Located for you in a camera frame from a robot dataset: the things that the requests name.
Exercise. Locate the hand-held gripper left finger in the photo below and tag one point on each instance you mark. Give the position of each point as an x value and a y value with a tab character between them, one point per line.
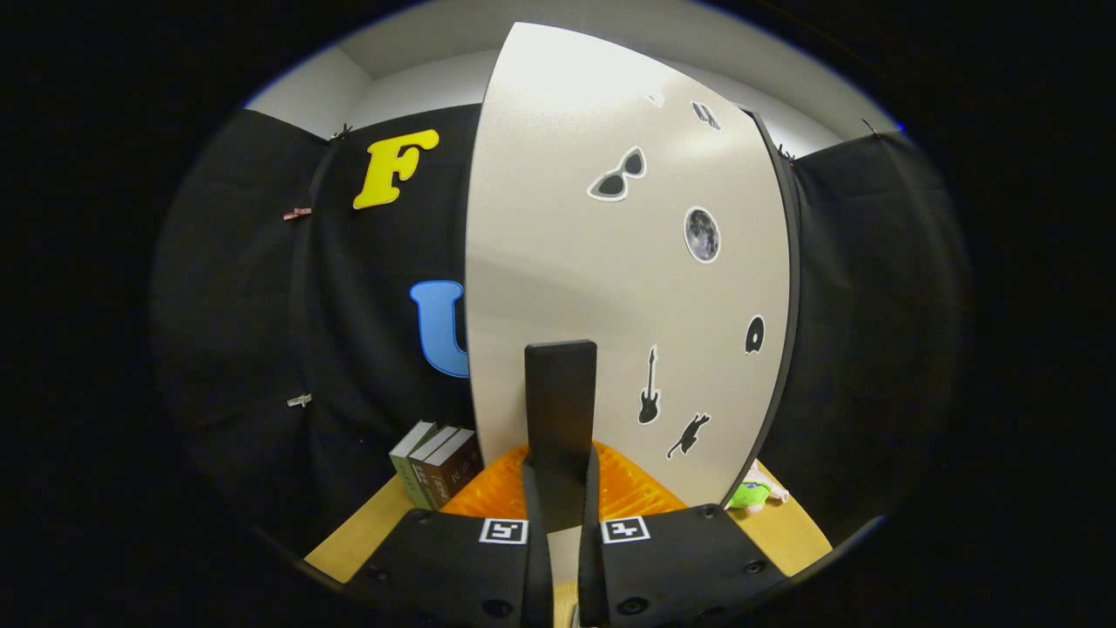
538	567

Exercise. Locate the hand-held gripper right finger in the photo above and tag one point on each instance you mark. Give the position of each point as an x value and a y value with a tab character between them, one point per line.
591	567

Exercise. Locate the beige cabinet door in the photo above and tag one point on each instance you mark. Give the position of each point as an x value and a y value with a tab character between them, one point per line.
567	218

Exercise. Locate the brown book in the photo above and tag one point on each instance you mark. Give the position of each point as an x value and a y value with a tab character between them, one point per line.
453	471

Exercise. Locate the green plush toy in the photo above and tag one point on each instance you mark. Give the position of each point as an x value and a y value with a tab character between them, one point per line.
748	495

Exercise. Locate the white clip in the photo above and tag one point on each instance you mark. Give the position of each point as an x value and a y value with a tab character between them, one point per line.
299	400

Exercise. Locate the black backdrop cloth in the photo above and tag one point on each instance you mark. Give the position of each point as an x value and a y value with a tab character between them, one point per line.
261	305

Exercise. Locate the red clip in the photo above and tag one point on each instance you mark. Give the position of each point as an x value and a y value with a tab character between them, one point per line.
297	214

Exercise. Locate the black clip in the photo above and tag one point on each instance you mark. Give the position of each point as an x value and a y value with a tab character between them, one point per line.
343	133

